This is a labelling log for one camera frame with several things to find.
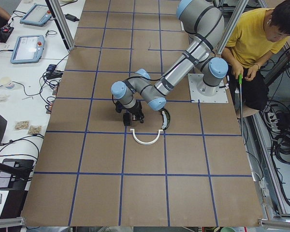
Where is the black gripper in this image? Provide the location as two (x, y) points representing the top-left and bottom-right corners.
(115, 100), (145, 126)

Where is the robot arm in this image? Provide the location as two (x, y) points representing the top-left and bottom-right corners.
(111, 0), (228, 126)

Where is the dark green curved part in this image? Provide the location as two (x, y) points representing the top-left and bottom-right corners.
(159, 108), (171, 131)

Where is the black power adapter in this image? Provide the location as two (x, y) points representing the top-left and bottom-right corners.
(65, 14), (79, 22)

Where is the teach pendant near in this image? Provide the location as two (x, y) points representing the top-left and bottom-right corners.
(10, 35), (45, 64)

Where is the teach pendant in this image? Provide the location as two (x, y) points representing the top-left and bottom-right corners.
(20, 3), (52, 27)
(10, 35), (45, 64)

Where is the teach pendant far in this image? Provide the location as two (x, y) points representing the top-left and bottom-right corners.
(20, 3), (52, 27)

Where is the person in yellow shirt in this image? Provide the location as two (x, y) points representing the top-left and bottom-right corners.
(221, 0), (290, 117)

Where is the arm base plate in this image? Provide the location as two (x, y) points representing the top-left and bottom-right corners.
(188, 73), (229, 103)

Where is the green handled stick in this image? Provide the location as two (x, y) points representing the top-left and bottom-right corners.
(238, 73), (246, 145)

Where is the black camera stand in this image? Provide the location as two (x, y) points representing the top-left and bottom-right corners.
(0, 115), (34, 190)

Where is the aluminium frame post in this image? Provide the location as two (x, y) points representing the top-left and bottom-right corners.
(45, 0), (74, 51)

